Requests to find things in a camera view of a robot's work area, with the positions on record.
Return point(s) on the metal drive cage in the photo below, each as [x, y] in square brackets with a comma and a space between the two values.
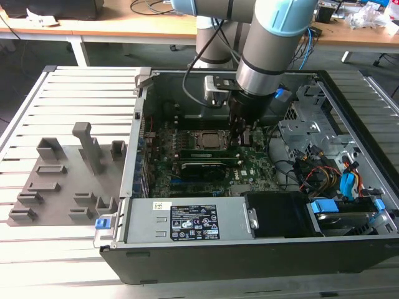
[299, 127]

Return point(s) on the silver CPU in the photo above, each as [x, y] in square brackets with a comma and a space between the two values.
[211, 140]

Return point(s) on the black grey PC case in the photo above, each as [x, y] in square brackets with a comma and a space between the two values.
[218, 261]

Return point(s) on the white paper sheet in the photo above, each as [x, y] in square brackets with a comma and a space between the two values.
[40, 20]

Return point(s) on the clear crumpled plastic bag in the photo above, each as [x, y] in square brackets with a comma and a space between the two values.
[364, 15]

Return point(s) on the silver power supply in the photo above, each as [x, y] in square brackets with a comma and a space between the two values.
[146, 224]

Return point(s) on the wooden desk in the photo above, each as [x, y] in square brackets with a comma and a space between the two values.
[124, 28]

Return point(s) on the large dark bag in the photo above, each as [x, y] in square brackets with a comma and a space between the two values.
[62, 9]

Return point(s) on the grey parts rack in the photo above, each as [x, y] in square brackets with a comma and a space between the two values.
[65, 174]

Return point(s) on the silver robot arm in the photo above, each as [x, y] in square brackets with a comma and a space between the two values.
[271, 40]

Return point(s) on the silver hard disk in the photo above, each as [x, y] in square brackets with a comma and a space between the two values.
[335, 222]

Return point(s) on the blue disk carrier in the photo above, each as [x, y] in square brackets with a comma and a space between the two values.
[324, 206]

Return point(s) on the grey chipset heatsink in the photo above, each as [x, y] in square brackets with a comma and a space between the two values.
[240, 190]

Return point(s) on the small black device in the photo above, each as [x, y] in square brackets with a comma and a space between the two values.
[325, 12]

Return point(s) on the black graphics card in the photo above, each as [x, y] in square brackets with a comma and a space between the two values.
[202, 172]

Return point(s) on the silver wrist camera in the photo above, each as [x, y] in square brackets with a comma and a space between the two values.
[212, 88]

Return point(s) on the blue plastic latch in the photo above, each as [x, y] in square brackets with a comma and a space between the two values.
[102, 225]

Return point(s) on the green motherboard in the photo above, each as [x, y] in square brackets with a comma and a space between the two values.
[258, 162]

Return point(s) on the small blue device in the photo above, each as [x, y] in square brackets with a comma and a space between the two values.
[282, 94]

